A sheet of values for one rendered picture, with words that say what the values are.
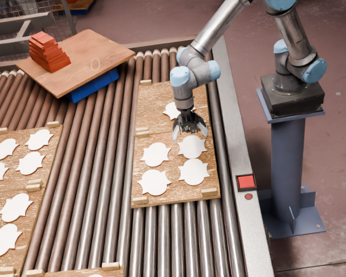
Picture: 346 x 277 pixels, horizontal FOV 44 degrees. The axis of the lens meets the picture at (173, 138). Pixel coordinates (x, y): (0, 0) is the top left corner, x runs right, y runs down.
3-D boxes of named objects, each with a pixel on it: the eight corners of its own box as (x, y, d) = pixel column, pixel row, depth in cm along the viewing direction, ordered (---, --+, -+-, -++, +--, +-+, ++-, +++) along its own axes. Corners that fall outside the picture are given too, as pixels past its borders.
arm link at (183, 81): (195, 71, 155) (174, 79, 153) (198, 95, 162) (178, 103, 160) (185, 61, 161) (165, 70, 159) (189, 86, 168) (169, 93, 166)
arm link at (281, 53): (290, 56, 204) (289, 30, 195) (309, 67, 194) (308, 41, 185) (269, 66, 202) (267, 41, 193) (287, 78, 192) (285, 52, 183)
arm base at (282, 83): (303, 72, 209) (302, 55, 202) (307, 90, 198) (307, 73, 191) (271, 76, 212) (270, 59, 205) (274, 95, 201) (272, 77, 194)
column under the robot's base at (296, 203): (306, 184, 281) (315, 72, 224) (325, 232, 252) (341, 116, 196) (248, 193, 283) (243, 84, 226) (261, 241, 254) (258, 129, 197)
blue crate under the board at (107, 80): (91, 60, 259) (87, 45, 253) (121, 78, 239) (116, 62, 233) (47, 84, 246) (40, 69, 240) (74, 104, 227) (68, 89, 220)
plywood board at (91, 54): (88, 31, 267) (88, 28, 266) (135, 55, 236) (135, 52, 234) (16, 66, 247) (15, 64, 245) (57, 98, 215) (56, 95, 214)
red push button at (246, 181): (252, 177, 170) (252, 175, 169) (255, 188, 166) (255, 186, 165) (237, 179, 171) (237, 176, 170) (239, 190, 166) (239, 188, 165)
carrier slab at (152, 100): (205, 79, 226) (204, 76, 225) (210, 129, 195) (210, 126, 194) (139, 87, 230) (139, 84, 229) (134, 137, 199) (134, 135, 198)
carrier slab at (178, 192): (211, 129, 195) (211, 126, 194) (221, 198, 164) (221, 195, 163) (135, 139, 198) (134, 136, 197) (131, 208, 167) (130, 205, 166)
